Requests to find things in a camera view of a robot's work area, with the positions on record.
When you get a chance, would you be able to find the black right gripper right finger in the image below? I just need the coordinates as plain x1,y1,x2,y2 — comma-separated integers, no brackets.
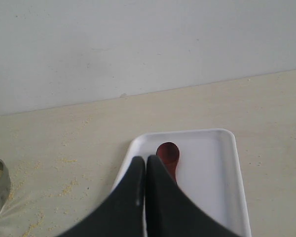
146,155,238,237

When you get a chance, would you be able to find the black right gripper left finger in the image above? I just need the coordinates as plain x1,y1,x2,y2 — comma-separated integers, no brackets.
60,157,146,237

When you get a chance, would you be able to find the dark red wooden spoon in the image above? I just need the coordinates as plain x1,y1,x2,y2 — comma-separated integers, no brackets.
156,142,180,189

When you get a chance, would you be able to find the white plastic tray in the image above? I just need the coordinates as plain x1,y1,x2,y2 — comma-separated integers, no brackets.
113,128,252,237

